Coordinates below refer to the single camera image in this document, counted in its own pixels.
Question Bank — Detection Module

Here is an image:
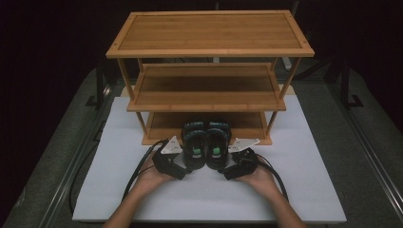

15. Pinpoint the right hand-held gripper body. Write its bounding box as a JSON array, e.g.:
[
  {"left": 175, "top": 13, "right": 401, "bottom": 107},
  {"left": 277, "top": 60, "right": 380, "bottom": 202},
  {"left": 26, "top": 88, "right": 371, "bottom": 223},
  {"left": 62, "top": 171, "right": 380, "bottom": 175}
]
[{"left": 227, "top": 137, "right": 261, "bottom": 172}]

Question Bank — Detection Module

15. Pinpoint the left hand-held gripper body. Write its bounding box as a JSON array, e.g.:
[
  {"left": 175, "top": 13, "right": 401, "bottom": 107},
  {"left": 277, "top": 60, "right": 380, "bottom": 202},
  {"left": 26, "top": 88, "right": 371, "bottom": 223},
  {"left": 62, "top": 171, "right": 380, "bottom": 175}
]
[{"left": 151, "top": 136, "right": 184, "bottom": 175}]

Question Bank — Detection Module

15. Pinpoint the wooden three-tier shoe rack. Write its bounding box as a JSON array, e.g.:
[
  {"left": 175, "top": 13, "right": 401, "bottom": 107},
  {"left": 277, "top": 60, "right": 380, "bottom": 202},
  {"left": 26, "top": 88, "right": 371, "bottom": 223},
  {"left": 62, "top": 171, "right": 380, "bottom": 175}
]
[{"left": 106, "top": 9, "right": 316, "bottom": 146}]

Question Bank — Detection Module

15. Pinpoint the person's left hand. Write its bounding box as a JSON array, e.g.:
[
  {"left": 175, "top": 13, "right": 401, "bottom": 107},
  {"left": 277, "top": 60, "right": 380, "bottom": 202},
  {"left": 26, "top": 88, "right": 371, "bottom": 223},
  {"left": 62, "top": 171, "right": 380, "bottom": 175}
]
[{"left": 135, "top": 154, "right": 176, "bottom": 199}]

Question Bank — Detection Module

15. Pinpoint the person's right hand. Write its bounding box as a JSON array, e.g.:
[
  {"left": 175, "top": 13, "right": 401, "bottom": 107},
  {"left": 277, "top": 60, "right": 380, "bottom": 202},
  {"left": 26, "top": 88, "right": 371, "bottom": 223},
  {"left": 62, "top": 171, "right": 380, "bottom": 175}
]
[{"left": 236, "top": 158, "right": 280, "bottom": 200}]

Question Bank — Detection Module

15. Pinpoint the white table mat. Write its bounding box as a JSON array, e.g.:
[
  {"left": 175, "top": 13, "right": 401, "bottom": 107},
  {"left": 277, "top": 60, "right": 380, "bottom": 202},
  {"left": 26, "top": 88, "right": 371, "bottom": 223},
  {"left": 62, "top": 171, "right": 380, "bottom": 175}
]
[{"left": 71, "top": 94, "right": 347, "bottom": 224}]

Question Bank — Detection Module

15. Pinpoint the black metal stand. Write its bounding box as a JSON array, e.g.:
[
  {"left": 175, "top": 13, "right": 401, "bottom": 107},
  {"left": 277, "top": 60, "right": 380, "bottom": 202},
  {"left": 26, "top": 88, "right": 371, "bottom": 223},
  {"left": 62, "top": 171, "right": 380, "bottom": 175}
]
[
  {"left": 85, "top": 58, "right": 110, "bottom": 111},
  {"left": 338, "top": 58, "right": 365, "bottom": 109}
]

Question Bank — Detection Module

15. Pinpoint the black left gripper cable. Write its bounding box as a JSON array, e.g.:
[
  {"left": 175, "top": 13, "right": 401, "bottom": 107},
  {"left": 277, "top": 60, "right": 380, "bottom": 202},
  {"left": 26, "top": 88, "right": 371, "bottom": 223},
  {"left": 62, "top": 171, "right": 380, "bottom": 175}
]
[{"left": 68, "top": 139, "right": 169, "bottom": 217}]

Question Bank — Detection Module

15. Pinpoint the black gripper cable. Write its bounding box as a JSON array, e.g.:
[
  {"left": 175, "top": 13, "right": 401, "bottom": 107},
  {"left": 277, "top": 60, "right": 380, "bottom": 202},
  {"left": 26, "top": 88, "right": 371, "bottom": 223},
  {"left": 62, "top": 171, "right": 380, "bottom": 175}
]
[
  {"left": 68, "top": 139, "right": 169, "bottom": 217},
  {"left": 255, "top": 153, "right": 290, "bottom": 203}
]

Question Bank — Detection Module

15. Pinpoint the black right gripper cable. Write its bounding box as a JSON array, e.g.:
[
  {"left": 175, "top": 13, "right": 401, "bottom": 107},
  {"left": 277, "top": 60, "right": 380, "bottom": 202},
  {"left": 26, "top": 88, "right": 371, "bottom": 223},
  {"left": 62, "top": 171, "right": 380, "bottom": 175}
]
[{"left": 255, "top": 153, "right": 290, "bottom": 203}]

